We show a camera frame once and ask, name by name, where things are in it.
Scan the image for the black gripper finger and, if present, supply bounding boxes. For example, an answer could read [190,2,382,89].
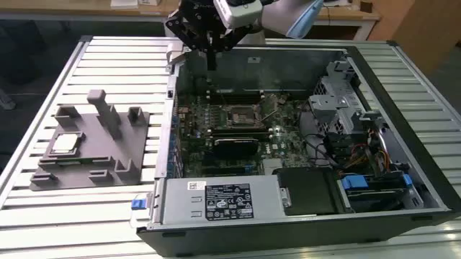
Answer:
[210,24,251,71]
[164,10,213,71]

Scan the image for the metal socket cover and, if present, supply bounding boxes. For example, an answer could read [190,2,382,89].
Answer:
[253,92,288,122]

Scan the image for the silver CPU chip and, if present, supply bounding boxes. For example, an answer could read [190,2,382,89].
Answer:
[49,134,84,154]

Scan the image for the CPU socket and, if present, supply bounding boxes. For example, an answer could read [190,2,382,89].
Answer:
[223,104,263,130]

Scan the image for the white paper box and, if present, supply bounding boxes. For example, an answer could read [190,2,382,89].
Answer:
[109,0,140,9]

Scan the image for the green RAM stick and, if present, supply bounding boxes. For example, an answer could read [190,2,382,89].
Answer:
[213,132,269,139]

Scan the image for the green motherboard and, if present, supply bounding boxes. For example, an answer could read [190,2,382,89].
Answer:
[170,90,316,179]

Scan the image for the black graphics card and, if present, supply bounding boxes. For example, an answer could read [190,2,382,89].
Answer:
[212,137,260,159]

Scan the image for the silver chipset heatsink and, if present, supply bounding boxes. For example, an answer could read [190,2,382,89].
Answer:
[261,159,283,176]

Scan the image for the grey parts rack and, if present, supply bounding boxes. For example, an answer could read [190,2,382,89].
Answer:
[29,89,150,192]

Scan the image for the brown wooden cabinet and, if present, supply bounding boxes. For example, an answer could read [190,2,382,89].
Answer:
[368,0,461,79]

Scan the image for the grey furniture leg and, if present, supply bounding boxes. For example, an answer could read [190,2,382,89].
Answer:
[0,88,17,111]

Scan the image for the black plastic shroud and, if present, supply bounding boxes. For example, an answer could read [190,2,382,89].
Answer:
[276,166,352,216]

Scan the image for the grey power supply unit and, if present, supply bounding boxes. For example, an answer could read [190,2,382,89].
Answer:
[157,174,285,225]

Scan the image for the blue disk carrier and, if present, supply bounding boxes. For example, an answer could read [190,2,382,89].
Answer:
[341,174,412,193]

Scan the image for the black PC case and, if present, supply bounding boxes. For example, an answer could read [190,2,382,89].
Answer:
[134,43,461,257]

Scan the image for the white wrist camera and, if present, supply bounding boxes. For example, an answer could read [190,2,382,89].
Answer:
[213,0,265,29]

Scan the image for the orange yellow power wires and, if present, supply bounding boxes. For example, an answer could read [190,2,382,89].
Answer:
[344,142,391,176]

